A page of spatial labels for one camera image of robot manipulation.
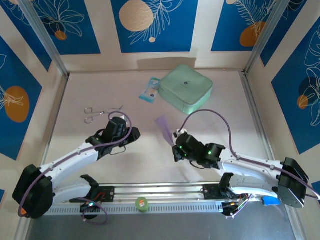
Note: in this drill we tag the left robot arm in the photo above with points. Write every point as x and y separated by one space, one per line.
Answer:
70 160

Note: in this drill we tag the black electronics board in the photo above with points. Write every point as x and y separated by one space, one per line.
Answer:
88 205
230 207

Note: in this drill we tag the aluminium corner post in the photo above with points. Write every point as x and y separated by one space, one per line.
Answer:
263 37
45 37

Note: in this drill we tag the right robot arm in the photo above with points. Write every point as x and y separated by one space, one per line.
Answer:
250 165

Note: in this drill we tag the mint green zipper case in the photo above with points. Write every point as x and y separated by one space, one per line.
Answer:
185 85

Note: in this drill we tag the green round tape roll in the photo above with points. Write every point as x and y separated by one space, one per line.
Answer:
142 203

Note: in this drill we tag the metal forceps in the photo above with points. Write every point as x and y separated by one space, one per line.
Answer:
102 112

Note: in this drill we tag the blue wipes packet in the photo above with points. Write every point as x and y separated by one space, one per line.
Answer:
150 92

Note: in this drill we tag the blue box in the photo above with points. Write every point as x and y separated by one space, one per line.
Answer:
268 201

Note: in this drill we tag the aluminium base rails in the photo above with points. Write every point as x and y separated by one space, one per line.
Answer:
160 193

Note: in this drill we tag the aluminium side rail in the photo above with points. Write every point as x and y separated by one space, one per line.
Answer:
53 125
255 112

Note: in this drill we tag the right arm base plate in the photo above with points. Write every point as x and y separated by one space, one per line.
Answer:
210 192

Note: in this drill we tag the brown bottle orange cap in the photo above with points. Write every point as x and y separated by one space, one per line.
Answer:
23 212

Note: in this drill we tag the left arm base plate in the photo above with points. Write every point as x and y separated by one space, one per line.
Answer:
107 193

